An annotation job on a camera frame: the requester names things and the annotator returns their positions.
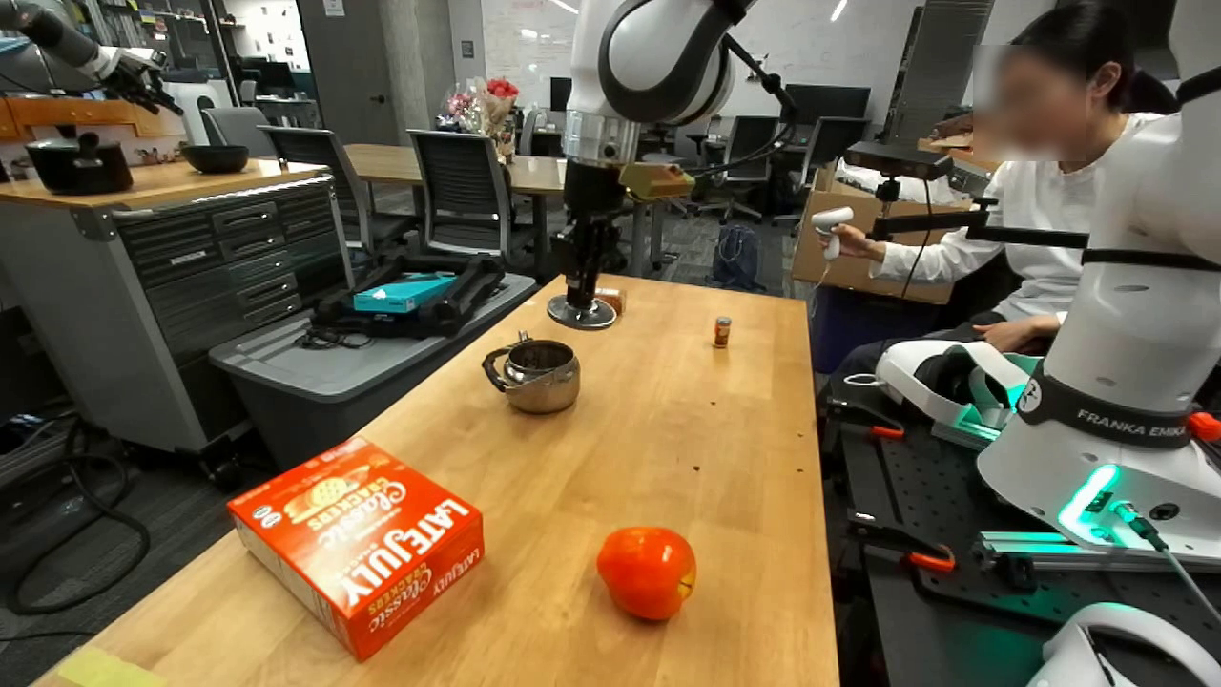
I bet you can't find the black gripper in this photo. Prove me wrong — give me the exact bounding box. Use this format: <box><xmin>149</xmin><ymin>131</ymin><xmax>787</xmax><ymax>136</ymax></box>
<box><xmin>566</xmin><ymin>162</ymin><xmax>621</xmax><ymax>315</ymax></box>

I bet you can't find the round silver kettle lid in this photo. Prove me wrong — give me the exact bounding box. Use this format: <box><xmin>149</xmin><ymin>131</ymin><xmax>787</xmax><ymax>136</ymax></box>
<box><xmin>546</xmin><ymin>299</ymin><xmax>617</xmax><ymax>331</ymax></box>

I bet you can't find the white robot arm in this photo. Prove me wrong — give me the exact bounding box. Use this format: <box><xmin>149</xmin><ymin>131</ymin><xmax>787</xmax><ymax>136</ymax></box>
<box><xmin>562</xmin><ymin>0</ymin><xmax>757</xmax><ymax>315</ymax></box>

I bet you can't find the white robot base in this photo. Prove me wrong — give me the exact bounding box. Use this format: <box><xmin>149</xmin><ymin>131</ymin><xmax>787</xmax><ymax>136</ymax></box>
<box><xmin>976</xmin><ymin>69</ymin><xmax>1221</xmax><ymax>565</ymax></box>

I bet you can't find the small silver metal kettle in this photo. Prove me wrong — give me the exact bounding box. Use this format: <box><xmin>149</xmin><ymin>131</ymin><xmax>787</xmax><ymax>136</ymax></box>
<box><xmin>482</xmin><ymin>336</ymin><xmax>581</xmax><ymax>418</ymax></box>

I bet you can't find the small brown wooden block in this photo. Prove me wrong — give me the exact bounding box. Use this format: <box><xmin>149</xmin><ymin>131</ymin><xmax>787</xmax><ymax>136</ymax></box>
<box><xmin>714</xmin><ymin>317</ymin><xmax>733</xmax><ymax>348</ymax></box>

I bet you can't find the grey mesh office chair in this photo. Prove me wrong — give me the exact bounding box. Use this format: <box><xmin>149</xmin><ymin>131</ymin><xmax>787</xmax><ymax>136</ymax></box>
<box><xmin>411</xmin><ymin>131</ymin><xmax>513</xmax><ymax>255</ymax></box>

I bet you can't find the black and teal bag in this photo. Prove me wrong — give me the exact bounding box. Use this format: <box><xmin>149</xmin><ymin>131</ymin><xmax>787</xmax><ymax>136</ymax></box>
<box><xmin>300</xmin><ymin>261</ymin><xmax>503</xmax><ymax>348</ymax></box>

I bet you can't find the white handheld controller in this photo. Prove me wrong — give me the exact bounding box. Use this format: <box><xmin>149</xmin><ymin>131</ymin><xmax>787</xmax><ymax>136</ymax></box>
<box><xmin>810</xmin><ymin>206</ymin><xmax>856</xmax><ymax>261</ymax></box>

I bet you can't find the red orange tomato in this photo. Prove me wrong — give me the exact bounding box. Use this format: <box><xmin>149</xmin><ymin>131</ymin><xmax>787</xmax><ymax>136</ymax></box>
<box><xmin>595</xmin><ymin>528</ymin><xmax>700</xmax><ymax>622</ymax></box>

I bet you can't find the orange Late July cracker box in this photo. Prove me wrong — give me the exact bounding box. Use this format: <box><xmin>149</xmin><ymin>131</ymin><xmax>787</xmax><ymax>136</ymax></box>
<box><xmin>230</xmin><ymin>438</ymin><xmax>485</xmax><ymax>659</ymax></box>

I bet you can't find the black bowl on cabinet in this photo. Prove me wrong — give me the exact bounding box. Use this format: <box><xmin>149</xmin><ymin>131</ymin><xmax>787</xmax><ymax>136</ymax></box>
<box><xmin>181</xmin><ymin>144</ymin><xmax>249</xmax><ymax>175</ymax></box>

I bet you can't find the white VR headset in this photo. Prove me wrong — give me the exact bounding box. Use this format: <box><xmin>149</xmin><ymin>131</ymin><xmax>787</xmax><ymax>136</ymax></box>
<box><xmin>874</xmin><ymin>341</ymin><xmax>1038</xmax><ymax>447</ymax></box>

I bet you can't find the grey metal drawer cabinet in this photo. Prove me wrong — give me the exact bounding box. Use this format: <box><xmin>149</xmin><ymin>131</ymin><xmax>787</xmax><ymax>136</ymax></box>
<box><xmin>0</xmin><ymin>162</ymin><xmax>352</xmax><ymax>455</ymax></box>

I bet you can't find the person in white shirt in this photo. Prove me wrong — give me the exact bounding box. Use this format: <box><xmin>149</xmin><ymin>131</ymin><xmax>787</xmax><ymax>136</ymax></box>
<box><xmin>837</xmin><ymin>0</ymin><xmax>1169</xmax><ymax>351</ymax></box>

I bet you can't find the black pot on cabinet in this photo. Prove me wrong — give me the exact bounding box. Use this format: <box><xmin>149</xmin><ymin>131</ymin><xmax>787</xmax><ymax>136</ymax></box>
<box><xmin>27</xmin><ymin>134</ymin><xmax>135</xmax><ymax>194</ymax></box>

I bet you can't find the yellow green sponge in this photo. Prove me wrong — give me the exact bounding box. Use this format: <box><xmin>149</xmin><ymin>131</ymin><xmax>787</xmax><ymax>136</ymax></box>
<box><xmin>41</xmin><ymin>648</ymin><xmax>165</xmax><ymax>687</ymax></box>

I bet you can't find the orange handled clamp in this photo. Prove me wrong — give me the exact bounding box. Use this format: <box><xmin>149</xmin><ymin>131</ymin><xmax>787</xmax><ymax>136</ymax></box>
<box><xmin>851</xmin><ymin>511</ymin><xmax>958</xmax><ymax>577</ymax></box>

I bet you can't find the black cable on floor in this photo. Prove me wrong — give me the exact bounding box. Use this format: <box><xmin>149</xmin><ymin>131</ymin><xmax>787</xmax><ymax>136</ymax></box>
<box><xmin>0</xmin><ymin>418</ymin><xmax>158</xmax><ymax>622</ymax></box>

